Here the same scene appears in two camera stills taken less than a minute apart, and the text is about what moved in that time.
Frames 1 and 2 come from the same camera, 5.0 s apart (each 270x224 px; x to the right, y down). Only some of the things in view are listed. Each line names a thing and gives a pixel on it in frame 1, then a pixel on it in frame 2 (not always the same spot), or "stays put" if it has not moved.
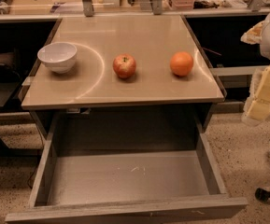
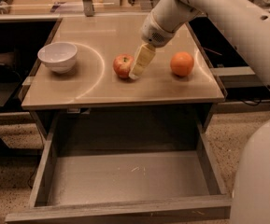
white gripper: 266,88 to 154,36
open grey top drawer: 98,167 stays put
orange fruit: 181,63 stays put
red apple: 124,65 stays put
